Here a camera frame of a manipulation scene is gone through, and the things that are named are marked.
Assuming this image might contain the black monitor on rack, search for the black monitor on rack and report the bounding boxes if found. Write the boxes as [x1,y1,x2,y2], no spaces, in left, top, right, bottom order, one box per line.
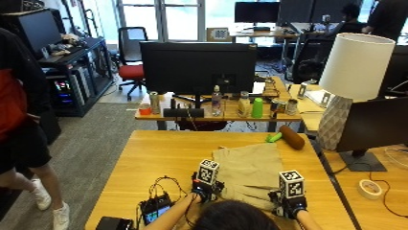
[16,9,64,60]

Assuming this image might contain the white marker cube left glove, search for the white marker cube left glove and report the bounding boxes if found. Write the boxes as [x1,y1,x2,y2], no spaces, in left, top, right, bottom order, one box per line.
[197,158,222,186]

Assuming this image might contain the white marker cube right glove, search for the white marker cube right glove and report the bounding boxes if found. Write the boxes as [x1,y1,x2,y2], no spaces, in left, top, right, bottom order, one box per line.
[278,170,306,199]

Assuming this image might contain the black cylinder speaker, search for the black cylinder speaker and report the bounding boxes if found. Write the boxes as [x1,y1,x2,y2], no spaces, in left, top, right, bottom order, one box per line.
[163,107,205,119]

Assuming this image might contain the tall silver can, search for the tall silver can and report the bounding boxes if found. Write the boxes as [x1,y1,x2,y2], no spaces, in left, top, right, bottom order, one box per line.
[148,91,163,115]

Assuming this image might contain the beige cloth garment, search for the beige cloth garment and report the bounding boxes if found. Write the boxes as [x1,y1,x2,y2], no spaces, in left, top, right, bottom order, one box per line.
[212,142,286,213]

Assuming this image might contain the black shelf rack with computers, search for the black shelf rack with computers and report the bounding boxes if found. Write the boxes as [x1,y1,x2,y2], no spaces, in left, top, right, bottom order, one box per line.
[38,36,116,118]

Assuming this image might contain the black background monitor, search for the black background monitor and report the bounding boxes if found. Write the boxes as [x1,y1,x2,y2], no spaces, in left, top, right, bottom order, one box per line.
[234,1,282,24]
[277,0,317,26]

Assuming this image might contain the green plastic cup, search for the green plastic cup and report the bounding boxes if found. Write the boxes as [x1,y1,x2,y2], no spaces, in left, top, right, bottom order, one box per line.
[250,97,266,120]

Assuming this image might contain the box with checkerboard print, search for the box with checkerboard print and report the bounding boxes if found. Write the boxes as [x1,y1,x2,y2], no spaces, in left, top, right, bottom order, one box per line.
[205,27,234,43]

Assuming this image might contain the silver stand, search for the silver stand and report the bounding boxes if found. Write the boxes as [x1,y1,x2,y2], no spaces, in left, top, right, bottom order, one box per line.
[297,81,334,108]

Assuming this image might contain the black office chair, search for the black office chair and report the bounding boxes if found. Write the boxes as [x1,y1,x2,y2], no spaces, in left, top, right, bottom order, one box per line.
[292,37,338,85]

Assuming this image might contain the white marker cube glove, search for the white marker cube glove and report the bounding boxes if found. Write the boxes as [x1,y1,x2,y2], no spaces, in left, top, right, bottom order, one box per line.
[197,158,222,186]
[278,170,306,199]

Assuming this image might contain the black device with screen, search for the black device with screen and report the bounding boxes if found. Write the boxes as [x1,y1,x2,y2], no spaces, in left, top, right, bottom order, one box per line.
[140,194,175,225]

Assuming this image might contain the white table lamp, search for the white table lamp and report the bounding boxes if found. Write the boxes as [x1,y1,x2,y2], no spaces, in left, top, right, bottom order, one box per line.
[315,32,397,151]

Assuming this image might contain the person's right hand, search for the person's right hand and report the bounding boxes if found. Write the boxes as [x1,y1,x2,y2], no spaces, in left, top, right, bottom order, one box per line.
[268,190,309,220]

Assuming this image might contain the large black monitor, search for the large black monitor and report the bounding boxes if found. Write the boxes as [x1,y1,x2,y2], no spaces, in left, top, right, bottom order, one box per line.
[140,40,260,101]

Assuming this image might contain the dark can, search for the dark can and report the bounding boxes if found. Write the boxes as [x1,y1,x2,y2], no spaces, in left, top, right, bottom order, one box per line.
[269,98,288,120]

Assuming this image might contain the orange cup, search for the orange cup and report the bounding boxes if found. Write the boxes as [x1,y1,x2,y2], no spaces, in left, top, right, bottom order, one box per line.
[139,103,153,116]

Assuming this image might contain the background wooden desk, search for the background wooden desk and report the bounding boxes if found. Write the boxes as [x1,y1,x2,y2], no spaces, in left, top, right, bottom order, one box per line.
[229,28,327,72]

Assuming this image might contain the white tape roll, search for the white tape roll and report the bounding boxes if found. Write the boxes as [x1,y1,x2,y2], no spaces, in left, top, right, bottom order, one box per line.
[358,178,385,201]

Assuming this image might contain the clear cable loop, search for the clear cable loop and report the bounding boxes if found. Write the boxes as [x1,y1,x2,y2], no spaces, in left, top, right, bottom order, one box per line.
[383,144,408,171]

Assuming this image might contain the black monitor on stand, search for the black monitor on stand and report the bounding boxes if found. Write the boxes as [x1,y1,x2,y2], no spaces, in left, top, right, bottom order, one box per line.
[335,97,408,173]

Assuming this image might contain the brown lint roller green handle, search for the brown lint roller green handle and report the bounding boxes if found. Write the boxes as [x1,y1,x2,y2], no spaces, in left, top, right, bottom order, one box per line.
[266,125,306,151]

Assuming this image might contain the person's left hand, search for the person's left hand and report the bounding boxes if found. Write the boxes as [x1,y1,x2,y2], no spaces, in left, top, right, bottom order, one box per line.
[191,172,226,204]

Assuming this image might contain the red office chair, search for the red office chair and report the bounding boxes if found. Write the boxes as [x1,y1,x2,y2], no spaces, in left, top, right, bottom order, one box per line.
[116,26,151,102]

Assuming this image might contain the metal cup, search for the metal cup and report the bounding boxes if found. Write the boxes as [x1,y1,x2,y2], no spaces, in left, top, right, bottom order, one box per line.
[285,98,300,116]

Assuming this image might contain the red cable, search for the red cable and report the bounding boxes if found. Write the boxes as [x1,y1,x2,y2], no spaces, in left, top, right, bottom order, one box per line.
[367,172,408,219]

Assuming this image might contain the black box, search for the black box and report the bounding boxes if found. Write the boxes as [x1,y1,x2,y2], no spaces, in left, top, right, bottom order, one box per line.
[95,216,136,230]

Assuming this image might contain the clear water bottle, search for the clear water bottle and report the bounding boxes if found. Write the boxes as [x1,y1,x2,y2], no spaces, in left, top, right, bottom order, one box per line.
[211,84,225,117]

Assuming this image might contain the black cables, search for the black cables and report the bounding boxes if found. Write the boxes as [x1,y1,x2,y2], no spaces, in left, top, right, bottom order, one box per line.
[147,174,189,205]

